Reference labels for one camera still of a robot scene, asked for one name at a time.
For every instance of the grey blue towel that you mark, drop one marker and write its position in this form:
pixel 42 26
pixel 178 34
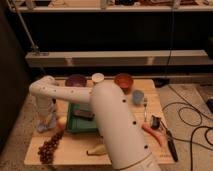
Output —
pixel 47 124

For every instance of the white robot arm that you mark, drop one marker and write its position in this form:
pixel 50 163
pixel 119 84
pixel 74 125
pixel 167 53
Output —
pixel 124 140

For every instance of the red bowl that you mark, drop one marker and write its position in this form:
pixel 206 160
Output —
pixel 124 81

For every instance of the purple bowl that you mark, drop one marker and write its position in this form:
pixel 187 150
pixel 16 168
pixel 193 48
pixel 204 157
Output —
pixel 76 80

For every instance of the white cylindrical cup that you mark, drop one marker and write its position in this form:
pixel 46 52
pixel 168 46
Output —
pixel 97 78

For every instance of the blue plastic cup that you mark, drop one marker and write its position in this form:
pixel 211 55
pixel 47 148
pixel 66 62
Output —
pixel 137 97

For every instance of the black rectangular block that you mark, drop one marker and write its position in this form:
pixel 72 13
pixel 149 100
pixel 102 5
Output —
pixel 83 114

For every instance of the metal fork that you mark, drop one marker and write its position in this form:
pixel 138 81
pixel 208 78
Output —
pixel 145 109

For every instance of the green plastic tray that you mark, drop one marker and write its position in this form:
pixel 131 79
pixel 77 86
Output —
pixel 77 124

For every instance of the white lower shelf beam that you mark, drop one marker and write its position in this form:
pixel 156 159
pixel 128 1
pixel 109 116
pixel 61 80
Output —
pixel 118 58

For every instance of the banana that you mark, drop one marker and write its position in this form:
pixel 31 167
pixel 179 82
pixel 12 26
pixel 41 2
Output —
pixel 97 150

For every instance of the carrot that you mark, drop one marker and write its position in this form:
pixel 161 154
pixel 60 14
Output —
pixel 157 135

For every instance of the metal pole stand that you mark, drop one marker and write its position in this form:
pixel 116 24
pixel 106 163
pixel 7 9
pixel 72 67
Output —
pixel 35 49

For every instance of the bunch of red grapes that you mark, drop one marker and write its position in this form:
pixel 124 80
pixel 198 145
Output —
pixel 46 151

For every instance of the upper white shelf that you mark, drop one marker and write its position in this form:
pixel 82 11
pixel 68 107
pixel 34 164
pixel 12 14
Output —
pixel 110 5

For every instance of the black handled knife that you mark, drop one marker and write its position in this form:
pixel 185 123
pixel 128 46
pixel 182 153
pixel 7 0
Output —
pixel 171 144

